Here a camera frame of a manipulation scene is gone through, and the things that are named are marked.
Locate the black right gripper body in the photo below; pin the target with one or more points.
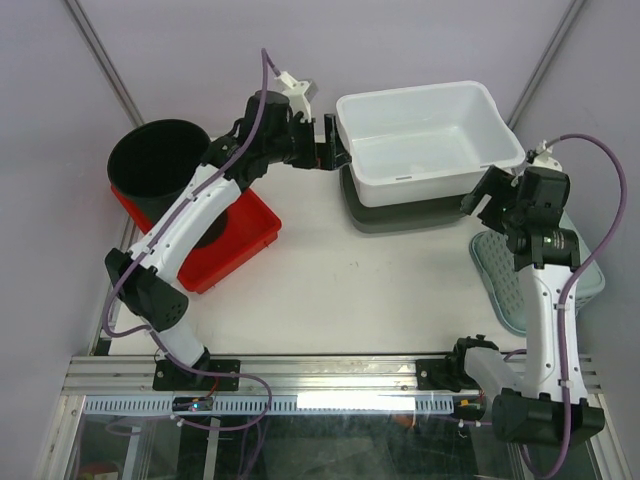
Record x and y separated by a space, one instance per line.
514 213

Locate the red plastic tray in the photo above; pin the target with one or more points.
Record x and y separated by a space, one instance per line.
242 231

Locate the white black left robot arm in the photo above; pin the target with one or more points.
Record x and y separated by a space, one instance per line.
270 131

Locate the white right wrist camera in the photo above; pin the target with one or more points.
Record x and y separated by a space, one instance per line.
541 156

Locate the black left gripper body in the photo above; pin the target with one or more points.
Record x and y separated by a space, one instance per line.
305 151

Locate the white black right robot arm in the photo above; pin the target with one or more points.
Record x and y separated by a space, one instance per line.
548 403

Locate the white slotted cable duct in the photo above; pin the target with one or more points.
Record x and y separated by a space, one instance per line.
307 403

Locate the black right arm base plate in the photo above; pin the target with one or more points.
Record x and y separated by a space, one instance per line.
437 374

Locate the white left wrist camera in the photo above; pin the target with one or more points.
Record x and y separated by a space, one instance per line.
300 93

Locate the dark green plastic tray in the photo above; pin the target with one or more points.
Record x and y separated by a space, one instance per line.
434 213

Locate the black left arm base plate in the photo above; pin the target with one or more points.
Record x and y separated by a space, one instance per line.
169 377

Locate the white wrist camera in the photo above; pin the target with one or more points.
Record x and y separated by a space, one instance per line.
300 93
541 156

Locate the white plastic tub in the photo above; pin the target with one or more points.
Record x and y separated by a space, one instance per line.
422 143

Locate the black round bucket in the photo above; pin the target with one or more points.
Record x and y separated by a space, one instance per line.
153 164

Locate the aluminium mounting rail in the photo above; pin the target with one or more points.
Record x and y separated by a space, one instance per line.
285 374

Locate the light teal perforated basket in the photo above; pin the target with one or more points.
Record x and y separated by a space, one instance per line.
494 263

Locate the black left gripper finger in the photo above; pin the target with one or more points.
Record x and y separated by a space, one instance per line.
335 155
302 119

